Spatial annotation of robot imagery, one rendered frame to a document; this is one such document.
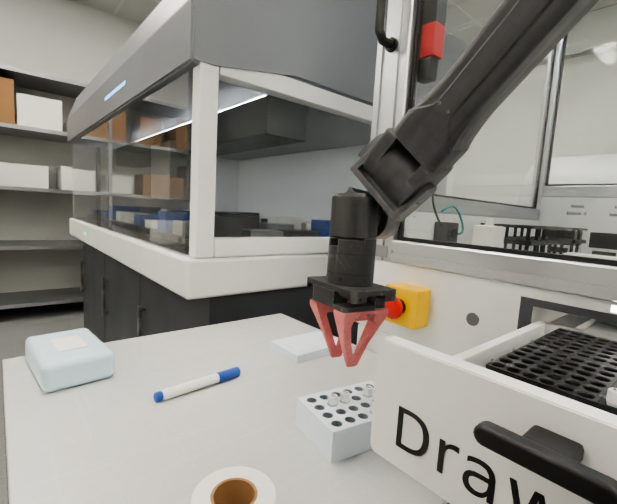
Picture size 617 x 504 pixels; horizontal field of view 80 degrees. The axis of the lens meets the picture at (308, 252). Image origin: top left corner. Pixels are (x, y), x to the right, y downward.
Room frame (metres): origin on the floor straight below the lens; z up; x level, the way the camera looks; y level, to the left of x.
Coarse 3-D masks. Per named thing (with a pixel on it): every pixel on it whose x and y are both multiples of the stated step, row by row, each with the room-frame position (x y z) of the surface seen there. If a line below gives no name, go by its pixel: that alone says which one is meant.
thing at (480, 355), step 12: (540, 324) 0.52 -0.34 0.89; (552, 324) 0.53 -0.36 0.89; (504, 336) 0.46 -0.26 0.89; (516, 336) 0.46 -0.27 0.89; (528, 336) 0.49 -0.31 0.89; (540, 336) 0.52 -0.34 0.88; (600, 336) 0.48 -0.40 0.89; (480, 348) 0.41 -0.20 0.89; (492, 348) 0.42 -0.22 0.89; (504, 348) 0.44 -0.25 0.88; (516, 348) 0.47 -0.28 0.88; (468, 360) 0.38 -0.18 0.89; (480, 360) 0.40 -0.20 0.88; (492, 360) 0.42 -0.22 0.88
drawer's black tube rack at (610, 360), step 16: (544, 336) 0.45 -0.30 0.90; (560, 336) 0.45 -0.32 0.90; (576, 336) 0.46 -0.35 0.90; (592, 336) 0.46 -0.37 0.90; (512, 352) 0.38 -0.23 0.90; (528, 352) 0.39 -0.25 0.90; (544, 352) 0.39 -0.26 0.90; (560, 352) 0.39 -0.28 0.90; (576, 352) 0.40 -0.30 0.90; (592, 352) 0.40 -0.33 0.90; (608, 352) 0.41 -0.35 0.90; (528, 368) 0.34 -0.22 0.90; (544, 368) 0.35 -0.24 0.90; (560, 368) 0.35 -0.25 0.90; (576, 368) 0.35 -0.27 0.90; (592, 368) 0.35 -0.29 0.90; (608, 368) 0.36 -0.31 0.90; (576, 384) 0.32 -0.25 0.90; (592, 384) 0.32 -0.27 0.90; (608, 384) 0.32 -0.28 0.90
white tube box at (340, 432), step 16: (368, 384) 0.50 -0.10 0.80; (304, 400) 0.45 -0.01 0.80; (320, 400) 0.45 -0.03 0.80; (352, 400) 0.45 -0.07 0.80; (368, 400) 0.46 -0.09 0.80; (304, 416) 0.44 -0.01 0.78; (320, 416) 0.41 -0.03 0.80; (336, 416) 0.41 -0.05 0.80; (352, 416) 0.42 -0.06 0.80; (368, 416) 0.42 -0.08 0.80; (304, 432) 0.43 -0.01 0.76; (320, 432) 0.40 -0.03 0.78; (336, 432) 0.38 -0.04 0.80; (352, 432) 0.40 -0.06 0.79; (368, 432) 0.41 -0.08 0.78; (320, 448) 0.40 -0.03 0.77; (336, 448) 0.39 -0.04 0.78; (352, 448) 0.40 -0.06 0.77; (368, 448) 0.41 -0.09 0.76
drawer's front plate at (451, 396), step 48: (384, 384) 0.32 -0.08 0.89; (432, 384) 0.28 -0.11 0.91; (480, 384) 0.26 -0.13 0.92; (528, 384) 0.25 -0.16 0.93; (384, 432) 0.32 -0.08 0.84; (432, 432) 0.28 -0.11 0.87; (576, 432) 0.21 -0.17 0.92; (432, 480) 0.28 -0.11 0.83; (480, 480) 0.25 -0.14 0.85; (528, 480) 0.23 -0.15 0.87
